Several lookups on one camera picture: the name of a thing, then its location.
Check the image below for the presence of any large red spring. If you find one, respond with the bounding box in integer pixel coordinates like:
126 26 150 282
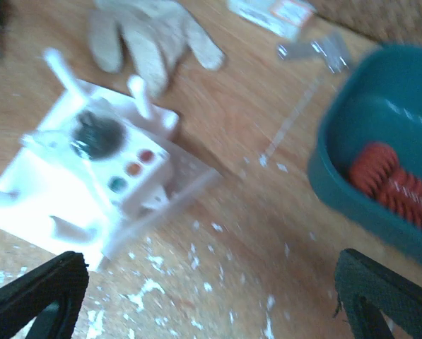
348 142 422 230

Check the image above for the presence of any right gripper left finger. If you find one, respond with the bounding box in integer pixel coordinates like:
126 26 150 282
0 251 89 338

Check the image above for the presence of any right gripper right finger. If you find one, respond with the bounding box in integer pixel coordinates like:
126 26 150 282
334 249 422 338

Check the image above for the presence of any metal angle bracket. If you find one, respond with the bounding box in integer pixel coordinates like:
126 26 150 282
276 31 353 73

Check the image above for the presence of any white work glove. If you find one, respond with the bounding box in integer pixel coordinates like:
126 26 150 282
88 1 225 98

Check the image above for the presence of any white peg base plate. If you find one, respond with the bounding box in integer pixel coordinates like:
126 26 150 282
87 138 221 272

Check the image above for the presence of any small labelled parts box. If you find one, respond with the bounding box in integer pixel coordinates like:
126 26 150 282
227 0 316 41

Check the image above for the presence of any teal plastic tray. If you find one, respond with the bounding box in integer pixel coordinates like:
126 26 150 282
307 44 422 265

